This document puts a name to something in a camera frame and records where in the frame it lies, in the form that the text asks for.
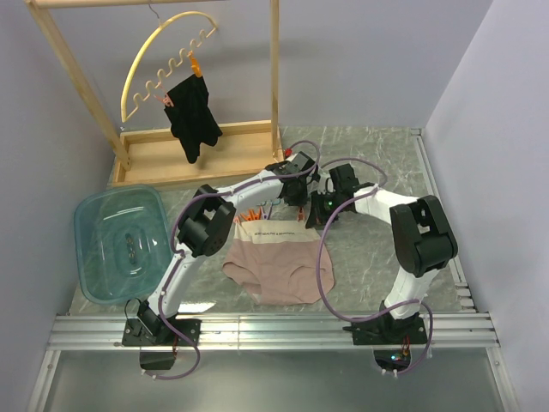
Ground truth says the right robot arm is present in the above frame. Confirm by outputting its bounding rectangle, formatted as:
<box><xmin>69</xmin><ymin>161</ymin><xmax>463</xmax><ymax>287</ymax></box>
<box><xmin>306</xmin><ymin>164</ymin><xmax>458</xmax><ymax>343</ymax></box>

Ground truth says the aluminium rail frame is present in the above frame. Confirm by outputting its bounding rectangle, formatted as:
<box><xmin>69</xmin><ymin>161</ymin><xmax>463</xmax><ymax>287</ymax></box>
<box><xmin>25</xmin><ymin>127</ymin><xmax>522</xmax><ymax>412</ymax></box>

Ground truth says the pink clip on yellow hanger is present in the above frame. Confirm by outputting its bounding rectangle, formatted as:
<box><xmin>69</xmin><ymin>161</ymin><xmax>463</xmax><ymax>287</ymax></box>
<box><xmin>155</xmin><ymin>94</ymin><xmax>174</xmax><ymax>107</ymax></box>

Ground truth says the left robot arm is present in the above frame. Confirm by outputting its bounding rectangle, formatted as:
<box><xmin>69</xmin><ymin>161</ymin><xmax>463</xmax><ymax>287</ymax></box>
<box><xmin>137</xmin><ymin>151</ymin><xmax>318</xmax><ymax>345</ymax></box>

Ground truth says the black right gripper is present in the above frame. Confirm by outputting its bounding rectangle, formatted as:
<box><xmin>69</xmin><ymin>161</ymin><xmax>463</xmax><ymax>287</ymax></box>
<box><xmin>306</xmin><ymin>191</ymin><xmax>343</xmax><ymax>229</ymax></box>

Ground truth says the clear blue plastic basin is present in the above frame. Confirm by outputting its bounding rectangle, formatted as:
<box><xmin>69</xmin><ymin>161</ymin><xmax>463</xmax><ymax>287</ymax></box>
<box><xmin>74</xmin><ymin>185</ymin><xmax>172</xmax><ymax>306</ymax></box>

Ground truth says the wooden hanging rack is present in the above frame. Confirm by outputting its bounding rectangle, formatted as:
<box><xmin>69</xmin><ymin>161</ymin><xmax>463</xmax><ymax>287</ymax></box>
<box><xmin>26</xmin><ymin>1</ymin><xmax>284</xmax><ymax>187</ymax></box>

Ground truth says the blue wavy hanger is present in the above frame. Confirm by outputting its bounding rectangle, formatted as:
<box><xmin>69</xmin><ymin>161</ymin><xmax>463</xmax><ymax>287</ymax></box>
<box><xmin>258</xmin><ymin>198</ymin><xmax>281</xmax><ymax>208</ymax></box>

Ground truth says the orange clip on yellow hanger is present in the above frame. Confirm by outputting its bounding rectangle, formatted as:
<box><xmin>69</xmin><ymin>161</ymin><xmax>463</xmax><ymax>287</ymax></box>
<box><xmin>189</xmin><ymin>52</ymin><xmax>202</xmax><ymax>78</ymax></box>

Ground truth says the pink and cream underwear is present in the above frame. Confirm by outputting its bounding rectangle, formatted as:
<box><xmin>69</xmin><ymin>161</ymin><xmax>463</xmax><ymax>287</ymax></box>
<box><xmin>222</xmin><ymin>220</ymin><xmax>335</xmax><ymax>306</ymax></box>

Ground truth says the purple clip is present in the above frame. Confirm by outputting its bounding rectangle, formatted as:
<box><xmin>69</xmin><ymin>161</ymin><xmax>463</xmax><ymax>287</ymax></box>
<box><xmin>262</xmin><ymin>204</ymin><xmax>273</xmax><ymax>220</ymax></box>

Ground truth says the yellow wavy hanger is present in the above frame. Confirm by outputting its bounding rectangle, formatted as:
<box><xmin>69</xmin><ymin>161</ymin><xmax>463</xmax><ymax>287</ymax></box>
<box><xmin>120</xmin><ymin>10</ymin><xmax>218</xmax><ymax>123</ymax></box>

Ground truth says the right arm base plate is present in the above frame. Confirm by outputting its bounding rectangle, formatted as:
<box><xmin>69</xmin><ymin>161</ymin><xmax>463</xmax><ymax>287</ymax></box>
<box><xmin>343</xmin><ymin>314</ymin><xmax>428</xmax><ymax>346</ymax></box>

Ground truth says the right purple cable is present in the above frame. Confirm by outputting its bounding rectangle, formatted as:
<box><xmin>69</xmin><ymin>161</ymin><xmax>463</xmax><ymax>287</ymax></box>
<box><xmin>316</xmin><ymin>157</ymin><xmax>433</xmax><ymax>378</ymax></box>

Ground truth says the black underwear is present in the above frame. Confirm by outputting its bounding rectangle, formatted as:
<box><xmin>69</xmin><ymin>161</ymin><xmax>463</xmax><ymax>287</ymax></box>
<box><xmin>164</xmin><ymin>75</ymin><xmax>222</xmax><ymax>164</ymax></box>

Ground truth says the purple cable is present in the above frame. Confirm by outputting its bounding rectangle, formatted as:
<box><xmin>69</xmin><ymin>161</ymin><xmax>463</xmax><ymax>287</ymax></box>
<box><xmin>316</xmin><ymin>157</ymin><xmax>433</xmax><ymax>378</ymax></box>
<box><xmin>143</xmin><ymin>140</ymin><xmax>322</xmax><ymax>381</ymax></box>

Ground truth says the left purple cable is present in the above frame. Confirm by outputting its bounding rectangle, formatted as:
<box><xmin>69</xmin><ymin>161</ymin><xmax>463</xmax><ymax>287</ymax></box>
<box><xmin>143</xmin><ymin>140</ymin><xmax>322</xmax><ymax>381</ymax></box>

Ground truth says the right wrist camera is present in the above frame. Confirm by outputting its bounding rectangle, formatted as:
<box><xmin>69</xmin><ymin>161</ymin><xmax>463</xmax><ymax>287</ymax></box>
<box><xmin>317</xmin><ymin>176</ymin><xmax>335</xmax><ymax>194</ymax></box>

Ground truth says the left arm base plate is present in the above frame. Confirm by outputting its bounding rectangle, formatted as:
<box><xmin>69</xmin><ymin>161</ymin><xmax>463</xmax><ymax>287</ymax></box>
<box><xmin>121</xmin><ymin>318</ymin><xmax>202</xmax><ymax>347</ymax></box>

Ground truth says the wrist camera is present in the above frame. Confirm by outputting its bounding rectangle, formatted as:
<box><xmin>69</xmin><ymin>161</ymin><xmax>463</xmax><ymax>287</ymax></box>
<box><xmin>284</xmin><ymin>148</ymin><xmax>303</xmax><ymax>168</ymax></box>
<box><xmin>317</xmin><ymin>176</ymin><xmax>335</xmax><ymax>194</ymax></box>

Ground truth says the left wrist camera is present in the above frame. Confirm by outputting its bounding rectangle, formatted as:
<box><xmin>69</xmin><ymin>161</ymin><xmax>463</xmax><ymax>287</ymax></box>
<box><xmin>284</xmin><ymin>148</ymin><xmax>303</xmax><ymax>168</ymax></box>

